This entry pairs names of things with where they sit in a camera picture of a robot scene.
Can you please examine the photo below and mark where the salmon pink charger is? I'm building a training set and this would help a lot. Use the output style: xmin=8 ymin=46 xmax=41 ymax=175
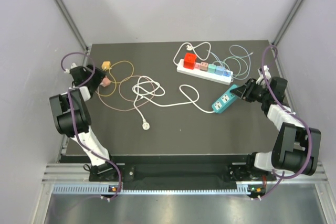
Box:
xmin=100 ymin=77 xmax=111 ymax=87

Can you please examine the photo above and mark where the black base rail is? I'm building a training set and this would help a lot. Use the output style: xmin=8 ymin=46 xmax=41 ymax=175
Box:
xmin=84 ymin=154 xmax=275 ymax=191

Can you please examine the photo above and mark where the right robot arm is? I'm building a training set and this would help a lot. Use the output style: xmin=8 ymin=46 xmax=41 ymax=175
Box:
xmin=230 ymin=77 xmax=321 ymax=180

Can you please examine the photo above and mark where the white power strip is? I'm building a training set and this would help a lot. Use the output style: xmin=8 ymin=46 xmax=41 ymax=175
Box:
xmin=176 ymin=59 xmax=234 ymax=85

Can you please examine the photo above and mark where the light blue charger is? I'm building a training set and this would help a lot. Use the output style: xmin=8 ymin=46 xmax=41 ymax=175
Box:
xmin=215 ymin=66 xmax=225 ymax=76

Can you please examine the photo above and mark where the pink charging cable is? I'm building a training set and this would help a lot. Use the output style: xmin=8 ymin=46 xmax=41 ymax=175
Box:
xmin=98 ymin=76 xmax=156 ymax=112

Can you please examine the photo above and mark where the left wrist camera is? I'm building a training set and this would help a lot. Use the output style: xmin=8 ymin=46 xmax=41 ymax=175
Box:
xmin=65 ymin=62 xmax=78 ymax=73

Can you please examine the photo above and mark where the teal power strip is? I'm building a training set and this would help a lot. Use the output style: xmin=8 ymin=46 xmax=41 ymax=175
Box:
xmin=212 ymin=84 xmax=238 ymax=113

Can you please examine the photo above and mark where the yellow charger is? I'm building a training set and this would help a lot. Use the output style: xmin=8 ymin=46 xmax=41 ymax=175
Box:
xmin=101 ymin=61 xmax=111 ymax=71

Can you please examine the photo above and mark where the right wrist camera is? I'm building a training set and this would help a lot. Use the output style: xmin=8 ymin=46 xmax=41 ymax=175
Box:
xmin=257 ymin=65 xmax=271 ymax=84

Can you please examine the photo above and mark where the dusty pink charger on white strip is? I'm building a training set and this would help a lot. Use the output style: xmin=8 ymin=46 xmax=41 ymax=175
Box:
xmin=199 ymin=62 xmax=208 ymax=71

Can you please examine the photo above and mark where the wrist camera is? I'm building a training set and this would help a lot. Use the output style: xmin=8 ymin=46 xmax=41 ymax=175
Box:
xmin=65 ymin=62 xmax=78 ymax=73
xmin=257 ymin=65 xmax=271 ymax=84

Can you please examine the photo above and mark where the white slotted cable duct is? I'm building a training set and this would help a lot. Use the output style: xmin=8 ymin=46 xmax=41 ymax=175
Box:
xmin=51 ymin=182 xmax=262 ymax=196

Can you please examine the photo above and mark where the red cube plug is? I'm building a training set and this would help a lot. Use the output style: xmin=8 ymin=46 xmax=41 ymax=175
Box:
xmin=183 ymin=52 xmax=197 ymax=69

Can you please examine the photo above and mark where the light blue charging cable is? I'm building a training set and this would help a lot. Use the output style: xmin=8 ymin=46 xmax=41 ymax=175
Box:
xmin=207 ymin=45 xmax=254 ymax=78

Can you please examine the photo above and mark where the mint green charger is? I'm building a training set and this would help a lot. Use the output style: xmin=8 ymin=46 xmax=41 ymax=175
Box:
xmin=207 ymin=64 xmax=217 ymax=73

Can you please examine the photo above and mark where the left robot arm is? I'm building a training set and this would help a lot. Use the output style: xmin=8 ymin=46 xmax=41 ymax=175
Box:
xmin=49 ymin=64 xmax=121 ymax=182

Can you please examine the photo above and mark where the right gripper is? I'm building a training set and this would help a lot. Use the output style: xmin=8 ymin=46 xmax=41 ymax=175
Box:
xmin=231 ymin=78 xmax=271 ymax=103

